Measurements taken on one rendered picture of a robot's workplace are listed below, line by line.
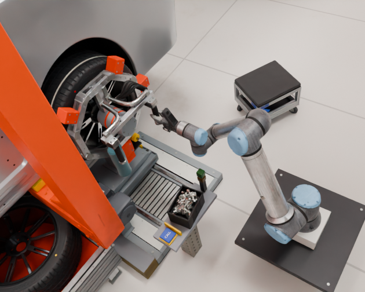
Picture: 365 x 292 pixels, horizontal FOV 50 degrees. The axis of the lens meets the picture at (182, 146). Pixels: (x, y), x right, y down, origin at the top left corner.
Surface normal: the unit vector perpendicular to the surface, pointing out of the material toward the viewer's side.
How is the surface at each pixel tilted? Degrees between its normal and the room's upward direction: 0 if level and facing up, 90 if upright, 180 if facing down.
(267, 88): 0
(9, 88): 90
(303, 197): 5
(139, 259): 0
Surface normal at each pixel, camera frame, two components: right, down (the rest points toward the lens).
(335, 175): -0.14, -0.60
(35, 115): 0.80, 0.40
